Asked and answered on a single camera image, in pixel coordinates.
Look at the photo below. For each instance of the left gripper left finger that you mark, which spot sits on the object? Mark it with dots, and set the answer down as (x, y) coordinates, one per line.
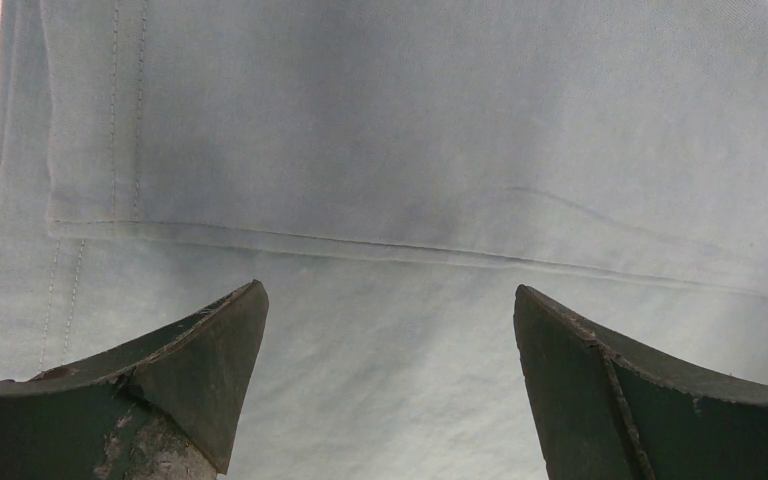
(165, 405)

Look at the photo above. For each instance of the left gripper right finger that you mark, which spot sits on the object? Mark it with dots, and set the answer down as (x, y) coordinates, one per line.
(606, 406)

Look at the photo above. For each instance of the grey-blue t shirt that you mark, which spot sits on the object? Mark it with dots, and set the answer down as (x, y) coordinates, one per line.
(391, 171)

